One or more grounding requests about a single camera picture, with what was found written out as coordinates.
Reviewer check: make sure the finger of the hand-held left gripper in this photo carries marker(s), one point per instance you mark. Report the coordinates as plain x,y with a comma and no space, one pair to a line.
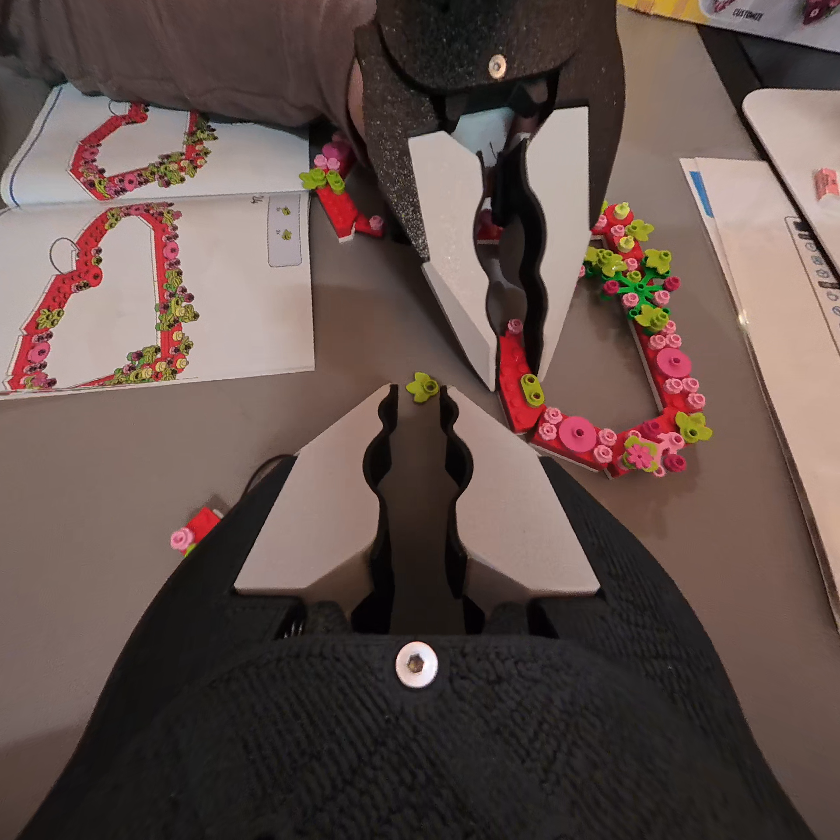
446,216
568,197

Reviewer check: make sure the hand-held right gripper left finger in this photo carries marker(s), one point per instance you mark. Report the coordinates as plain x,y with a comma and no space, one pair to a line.
308,518

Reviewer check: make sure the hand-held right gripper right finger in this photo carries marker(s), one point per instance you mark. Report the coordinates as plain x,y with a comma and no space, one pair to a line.
525,518

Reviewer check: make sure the red lego heart frame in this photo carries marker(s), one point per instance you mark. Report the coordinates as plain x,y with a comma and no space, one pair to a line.
515,367

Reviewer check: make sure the lime green lego leaf piece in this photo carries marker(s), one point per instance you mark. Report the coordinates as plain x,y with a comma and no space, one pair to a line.
422,388

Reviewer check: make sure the person's left forearm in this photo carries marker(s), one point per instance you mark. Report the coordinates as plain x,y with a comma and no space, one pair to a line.
197,52

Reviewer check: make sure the red lego segment with flowers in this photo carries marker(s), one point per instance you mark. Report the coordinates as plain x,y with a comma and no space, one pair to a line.
338,210

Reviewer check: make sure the lego instruction booklet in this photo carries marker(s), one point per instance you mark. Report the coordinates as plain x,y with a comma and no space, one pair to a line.
229,295

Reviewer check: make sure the lego set box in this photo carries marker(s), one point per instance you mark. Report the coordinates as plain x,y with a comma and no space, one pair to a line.
754,16

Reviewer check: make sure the paper sheet in plastic sleeve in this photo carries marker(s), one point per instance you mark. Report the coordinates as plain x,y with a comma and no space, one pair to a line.
754,295

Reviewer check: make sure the silver laptop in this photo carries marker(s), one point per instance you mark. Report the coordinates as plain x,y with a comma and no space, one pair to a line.
794,131

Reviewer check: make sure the pink eraser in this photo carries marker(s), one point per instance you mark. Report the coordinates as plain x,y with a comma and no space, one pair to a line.
827,180

